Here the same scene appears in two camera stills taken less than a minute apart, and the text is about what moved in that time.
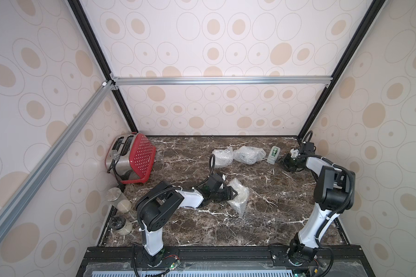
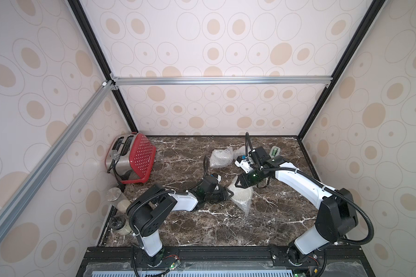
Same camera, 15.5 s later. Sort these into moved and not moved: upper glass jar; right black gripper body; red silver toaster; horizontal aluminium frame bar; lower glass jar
Moved: right black gripper body
Not moved: upper glass jar; lower glass jar; red silver toaster; horizontal aluminium frame bar
